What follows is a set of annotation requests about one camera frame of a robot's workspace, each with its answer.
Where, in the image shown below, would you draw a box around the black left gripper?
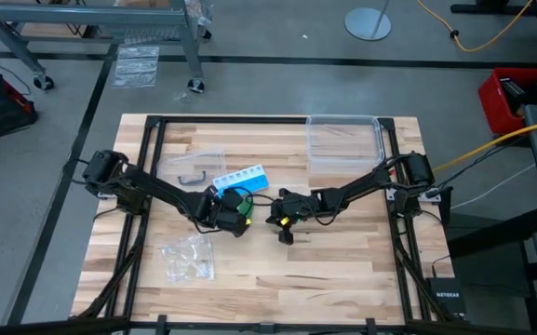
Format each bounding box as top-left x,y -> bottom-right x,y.
195,184 -> 255,239

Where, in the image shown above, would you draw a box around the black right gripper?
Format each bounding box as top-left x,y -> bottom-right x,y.
265,187 -> 329,247

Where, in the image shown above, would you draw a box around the green elastic bandage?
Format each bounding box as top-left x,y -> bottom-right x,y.
235,194 -> 255,221

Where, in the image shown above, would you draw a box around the clear plastic zip bag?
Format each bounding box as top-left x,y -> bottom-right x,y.
159,232 -> 216,284

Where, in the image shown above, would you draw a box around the blue white pill organizer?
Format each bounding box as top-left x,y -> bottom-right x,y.
211,163 -> 270,194

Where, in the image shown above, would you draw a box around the clear plastic storage bin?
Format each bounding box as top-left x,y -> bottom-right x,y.
305,114 -> 386,174

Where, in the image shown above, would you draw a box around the black rig crossbar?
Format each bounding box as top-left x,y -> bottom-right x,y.
0,315 -> 537,335

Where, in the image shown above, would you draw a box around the clear plastic sheet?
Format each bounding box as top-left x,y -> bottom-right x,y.
112,45 -> 161,90

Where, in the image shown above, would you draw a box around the round grey stand base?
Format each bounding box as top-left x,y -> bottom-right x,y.
344,0 -> 393,42

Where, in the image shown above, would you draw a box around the red plastic bin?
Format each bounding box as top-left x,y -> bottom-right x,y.
477,68 -> 537,137

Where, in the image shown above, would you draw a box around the black stand legs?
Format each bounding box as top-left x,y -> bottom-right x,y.
450,0 -> 537,66

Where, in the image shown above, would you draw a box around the black aluminium table frame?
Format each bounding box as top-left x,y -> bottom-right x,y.
70,114 -> 458,327

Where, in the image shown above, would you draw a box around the black network switch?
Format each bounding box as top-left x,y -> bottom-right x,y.
428,277 -> 467,321

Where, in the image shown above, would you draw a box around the thin white cable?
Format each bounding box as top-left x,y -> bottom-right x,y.
450,163 -> 537,209

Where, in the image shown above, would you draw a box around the yellow hanging cable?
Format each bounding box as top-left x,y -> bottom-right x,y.
433,114 -> 537,174

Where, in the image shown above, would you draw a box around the yellow floor cable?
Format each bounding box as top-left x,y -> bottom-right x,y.
415,0 -> 535,54

